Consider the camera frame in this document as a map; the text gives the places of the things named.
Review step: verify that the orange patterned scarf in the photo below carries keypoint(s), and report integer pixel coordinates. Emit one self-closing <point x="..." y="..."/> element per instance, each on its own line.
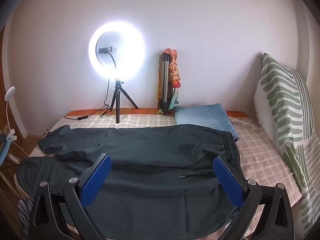
<point x="173" y="72"/>

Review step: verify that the pink checked blanket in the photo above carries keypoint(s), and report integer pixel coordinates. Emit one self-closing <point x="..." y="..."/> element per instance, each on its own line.
<point x="262" y="160"/>

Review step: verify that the person's striped legging leg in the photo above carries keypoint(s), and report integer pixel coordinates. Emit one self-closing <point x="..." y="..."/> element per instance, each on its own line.
<point x="23" y="217"/>

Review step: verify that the small black tripod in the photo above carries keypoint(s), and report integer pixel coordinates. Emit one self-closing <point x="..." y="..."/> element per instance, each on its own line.
<point x="117" y="100"/>

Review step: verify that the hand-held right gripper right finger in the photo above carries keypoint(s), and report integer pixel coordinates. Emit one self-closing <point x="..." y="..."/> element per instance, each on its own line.
<point x="228" y="182"/>

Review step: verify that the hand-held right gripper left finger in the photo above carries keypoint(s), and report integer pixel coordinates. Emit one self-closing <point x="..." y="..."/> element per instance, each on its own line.
<point x="96" y="180"/>

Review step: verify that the yellow orange fuzzy cloth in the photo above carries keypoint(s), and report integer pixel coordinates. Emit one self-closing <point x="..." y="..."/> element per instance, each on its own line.
<point x="159" y="87"/>

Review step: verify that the white clip lamp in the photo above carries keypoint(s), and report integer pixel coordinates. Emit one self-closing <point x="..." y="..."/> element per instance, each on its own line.
<point x="10" y="91"/>

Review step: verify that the folded silver tripod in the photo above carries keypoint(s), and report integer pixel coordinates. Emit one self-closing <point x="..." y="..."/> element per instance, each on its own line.
<point x="163" y="80"/>

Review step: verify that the folded blue jeans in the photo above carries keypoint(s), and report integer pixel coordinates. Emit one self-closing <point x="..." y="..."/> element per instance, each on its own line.
<point x="200" y="115"/>

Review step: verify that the teal cloth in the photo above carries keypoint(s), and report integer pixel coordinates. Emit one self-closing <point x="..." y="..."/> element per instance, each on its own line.
<point x="175" y="97"/>

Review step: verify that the black pants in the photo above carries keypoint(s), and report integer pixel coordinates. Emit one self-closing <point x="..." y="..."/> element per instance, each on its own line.
<point x="150" y="150"/>

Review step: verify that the black phone holder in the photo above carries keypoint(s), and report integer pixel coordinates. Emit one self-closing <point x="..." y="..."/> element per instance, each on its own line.
<point x="105" y="50"/>

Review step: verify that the green leaf patterned cushion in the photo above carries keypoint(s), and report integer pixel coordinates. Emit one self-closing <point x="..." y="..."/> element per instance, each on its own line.
<point x="280" y="100"/>

